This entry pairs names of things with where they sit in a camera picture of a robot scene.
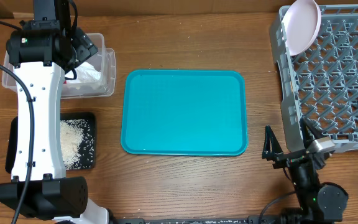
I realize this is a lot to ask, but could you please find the large white plate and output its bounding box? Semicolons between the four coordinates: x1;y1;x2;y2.
282;0;321;56

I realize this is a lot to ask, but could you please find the clear plastic bin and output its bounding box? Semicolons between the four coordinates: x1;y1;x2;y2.
2;34;116;104

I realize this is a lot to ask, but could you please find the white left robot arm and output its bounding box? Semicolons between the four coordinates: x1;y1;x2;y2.
0;1;114;223

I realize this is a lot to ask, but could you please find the white napkin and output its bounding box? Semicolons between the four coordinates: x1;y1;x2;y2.
67;62;102;89

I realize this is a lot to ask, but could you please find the pile of white rice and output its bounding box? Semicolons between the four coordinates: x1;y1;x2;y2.
60;119;94;170

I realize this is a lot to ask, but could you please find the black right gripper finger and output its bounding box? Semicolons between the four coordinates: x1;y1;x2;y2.
301;118;324;151
262;126;283;156

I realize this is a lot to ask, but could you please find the teal plastic tray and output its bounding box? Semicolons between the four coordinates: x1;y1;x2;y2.
121;69;249;156

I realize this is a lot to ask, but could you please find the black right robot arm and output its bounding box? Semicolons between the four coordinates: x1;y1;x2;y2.
258;118;349;223

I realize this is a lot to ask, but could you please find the black tray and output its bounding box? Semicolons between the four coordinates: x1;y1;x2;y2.
4;111;97;174

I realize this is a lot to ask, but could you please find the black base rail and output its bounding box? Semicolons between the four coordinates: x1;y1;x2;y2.
111;215;286;224

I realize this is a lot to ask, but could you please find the grey dishwasher rack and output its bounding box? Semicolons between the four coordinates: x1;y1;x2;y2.
269;4;358;152

